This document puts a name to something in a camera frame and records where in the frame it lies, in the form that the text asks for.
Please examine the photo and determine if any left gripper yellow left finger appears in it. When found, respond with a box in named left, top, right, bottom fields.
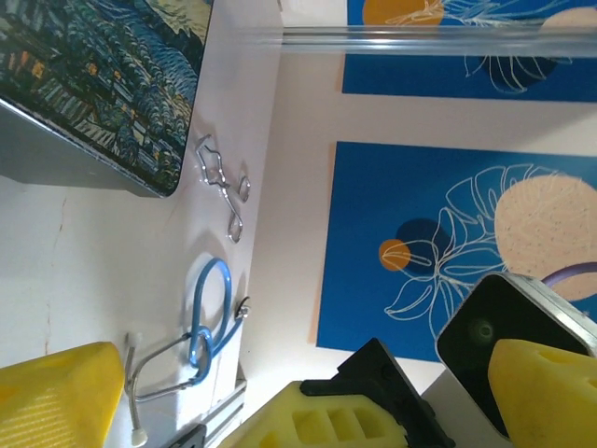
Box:
left=0, top=342, right=126, bottom=448

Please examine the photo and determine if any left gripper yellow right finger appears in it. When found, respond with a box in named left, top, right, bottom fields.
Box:
left=487, top=338, right=597, bottom=448

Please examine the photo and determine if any blue stethoscope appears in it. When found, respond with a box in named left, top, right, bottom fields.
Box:
left=123, top=256, right=253, bottom=444

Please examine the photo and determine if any blue poster monstera leaf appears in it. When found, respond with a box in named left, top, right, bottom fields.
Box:
left=310, top=141, right=597, bottom=364

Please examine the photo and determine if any blue poster orange circle feather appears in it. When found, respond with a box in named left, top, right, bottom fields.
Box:
left=341, top=0, right=597, bottom=102

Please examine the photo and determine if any starry night painted box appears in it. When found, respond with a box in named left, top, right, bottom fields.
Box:
left=0, top=0, right=215, bottom=200

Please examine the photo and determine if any aluminium side rail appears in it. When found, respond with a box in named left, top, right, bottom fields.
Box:
left=203, top=376, right=247, bottom=443

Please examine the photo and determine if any aluminium corner post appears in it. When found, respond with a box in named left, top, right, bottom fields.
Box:
left=204, top=25, right=597, bottom=61

